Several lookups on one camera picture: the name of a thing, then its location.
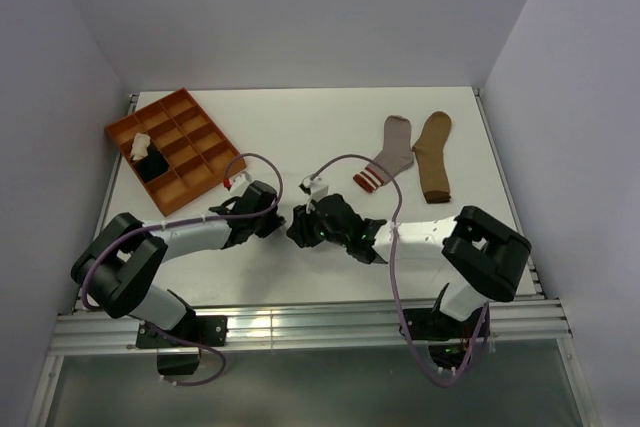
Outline orange compartment tray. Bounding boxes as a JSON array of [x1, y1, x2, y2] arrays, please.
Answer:
[[105, 88, 246, 216]]

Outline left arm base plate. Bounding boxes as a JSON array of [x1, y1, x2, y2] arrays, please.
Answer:
[[135, 315, 228, 349]]

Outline tan brown sock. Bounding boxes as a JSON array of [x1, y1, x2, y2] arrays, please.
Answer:
[[412, 111, 452, 204]]

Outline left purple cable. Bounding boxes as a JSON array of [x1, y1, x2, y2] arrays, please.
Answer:
[[79, 152, 284, 388]]

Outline black sock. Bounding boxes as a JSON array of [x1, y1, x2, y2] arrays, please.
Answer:
[[133, 150, 169, 184]]

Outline cream brown striped sock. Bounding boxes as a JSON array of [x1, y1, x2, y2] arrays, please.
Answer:
[[129, 133, 154, 162]]

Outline grey sock red stripes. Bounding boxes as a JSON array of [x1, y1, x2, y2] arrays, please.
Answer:
[[353, 116, 414, 193]]

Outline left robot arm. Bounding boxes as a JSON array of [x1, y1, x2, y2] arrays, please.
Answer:
[[71, 177, 284, 346]]

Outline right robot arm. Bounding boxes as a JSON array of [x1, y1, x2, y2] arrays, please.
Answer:
[[287, 194, 531, 341]]

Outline aluminium frame rail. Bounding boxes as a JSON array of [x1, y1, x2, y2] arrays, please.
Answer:
[[47, 298, 571, 357]]

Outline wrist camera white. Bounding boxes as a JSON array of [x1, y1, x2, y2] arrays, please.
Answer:
[[223, 172, 253, 196], [299, 176, 329, 202]]

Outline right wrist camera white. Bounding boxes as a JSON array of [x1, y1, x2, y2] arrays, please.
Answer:
[[299, 176, 329, 202]]

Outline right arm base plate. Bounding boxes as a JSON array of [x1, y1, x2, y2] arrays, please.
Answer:
[[403, 308, 482, 342]]

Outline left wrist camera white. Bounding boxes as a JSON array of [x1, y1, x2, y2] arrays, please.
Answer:
[[223, 172, 253, 196]]

